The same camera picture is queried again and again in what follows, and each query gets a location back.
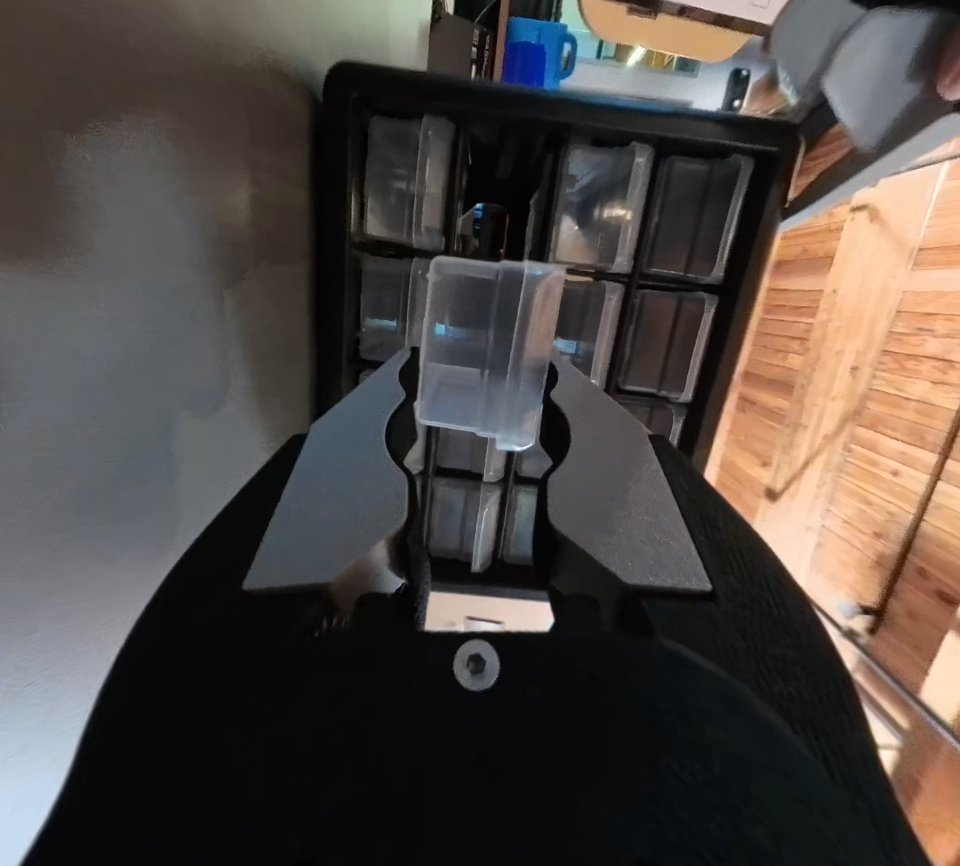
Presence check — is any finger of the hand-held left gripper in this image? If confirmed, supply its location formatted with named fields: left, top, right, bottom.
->
left=771, top=0, right=875, bottom=104
left=819, top=5, right=955, bottom=156

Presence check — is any set of clear small drawers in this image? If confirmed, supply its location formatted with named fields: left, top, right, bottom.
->
left=358, top=113, right=756, bottom=573

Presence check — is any clear plastic drawer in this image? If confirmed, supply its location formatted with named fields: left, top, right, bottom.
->
left=414, top=253, right=569, bottom=452

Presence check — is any black drawer cabinet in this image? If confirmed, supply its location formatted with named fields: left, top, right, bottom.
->
left=309, top=58, right=805, bottom=591

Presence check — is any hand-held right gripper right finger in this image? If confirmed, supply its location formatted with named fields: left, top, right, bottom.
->
left=536, top=356, right=714, bottom=601

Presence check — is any blue handled tote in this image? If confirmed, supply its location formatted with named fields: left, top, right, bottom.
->
left=502, top=15, right=580, bottom=92

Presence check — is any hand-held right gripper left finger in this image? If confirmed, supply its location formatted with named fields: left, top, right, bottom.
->
left=241, top=347, right=435, bottom=601

